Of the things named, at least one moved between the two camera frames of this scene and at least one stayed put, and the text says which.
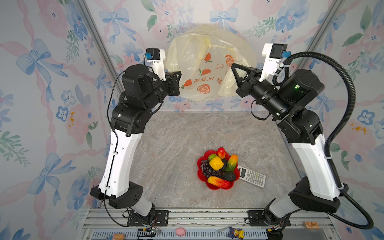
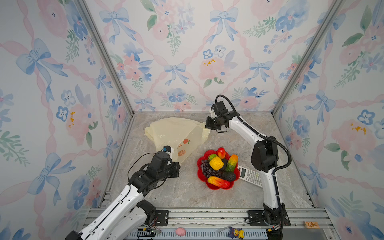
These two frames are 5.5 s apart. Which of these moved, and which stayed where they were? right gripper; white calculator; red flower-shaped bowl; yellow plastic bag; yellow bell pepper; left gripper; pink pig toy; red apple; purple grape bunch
Moved: right gripper; yellow plastic bag; left gripper
Stayed: red flower-shaped bowl; white calculator; yellow bell pepper; red apple; purple grape bunch; pink pig toy
